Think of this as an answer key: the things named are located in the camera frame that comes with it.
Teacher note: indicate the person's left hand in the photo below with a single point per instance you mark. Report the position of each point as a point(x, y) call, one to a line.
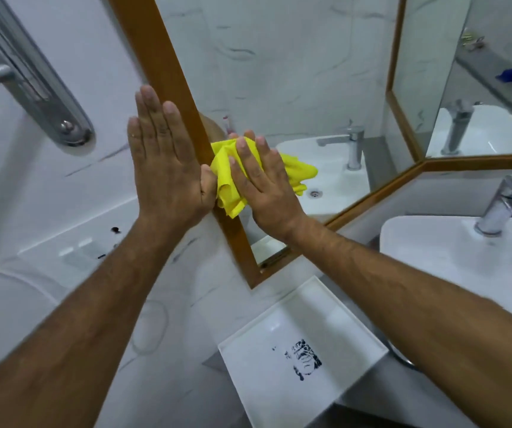
point(166, 173)

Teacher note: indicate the person's right hand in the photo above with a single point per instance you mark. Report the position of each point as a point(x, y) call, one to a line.
point(269, 191)

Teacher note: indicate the person's right little finger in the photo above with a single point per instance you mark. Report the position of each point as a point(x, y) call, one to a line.
point(282, 162)

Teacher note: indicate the person's right middle finger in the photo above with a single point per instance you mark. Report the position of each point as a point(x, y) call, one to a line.
point(250, 137)

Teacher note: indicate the person's left thumb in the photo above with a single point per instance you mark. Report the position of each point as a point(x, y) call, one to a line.
point(209, 184)

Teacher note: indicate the person's left middle finger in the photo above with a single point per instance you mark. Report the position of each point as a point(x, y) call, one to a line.
point(157, 115)

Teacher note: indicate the person's right thumb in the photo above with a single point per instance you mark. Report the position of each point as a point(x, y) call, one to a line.
point(239, 173)

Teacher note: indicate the person's left little finger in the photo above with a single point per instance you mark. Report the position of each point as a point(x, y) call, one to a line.
point(134, 138)

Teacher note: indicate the yellow cleaning cloth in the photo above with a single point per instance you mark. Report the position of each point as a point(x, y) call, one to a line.
point(224, 182)

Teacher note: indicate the person's left forearm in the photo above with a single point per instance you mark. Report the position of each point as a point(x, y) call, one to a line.
point(73, 329)

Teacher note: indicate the person's right forearm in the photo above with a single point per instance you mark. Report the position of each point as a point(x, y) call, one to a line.
point(416, 316)

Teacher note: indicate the large wooden framed mirror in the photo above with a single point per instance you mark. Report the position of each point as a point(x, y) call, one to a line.
point(282, 75)

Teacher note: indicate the white rectangular tray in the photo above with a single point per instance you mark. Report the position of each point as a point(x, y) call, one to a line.
point(291, 352)

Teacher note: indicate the white ceramic sink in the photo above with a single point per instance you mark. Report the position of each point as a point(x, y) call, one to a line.
point(443, 258)

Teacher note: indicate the small wooden framed mirror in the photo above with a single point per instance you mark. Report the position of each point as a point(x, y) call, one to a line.
point(470, 84)

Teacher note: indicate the chrome sink faucet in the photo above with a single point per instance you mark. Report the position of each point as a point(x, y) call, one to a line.
point(501, 209)

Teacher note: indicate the clear glass wall shelf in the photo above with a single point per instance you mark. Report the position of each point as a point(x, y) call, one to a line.
point(73, 254)

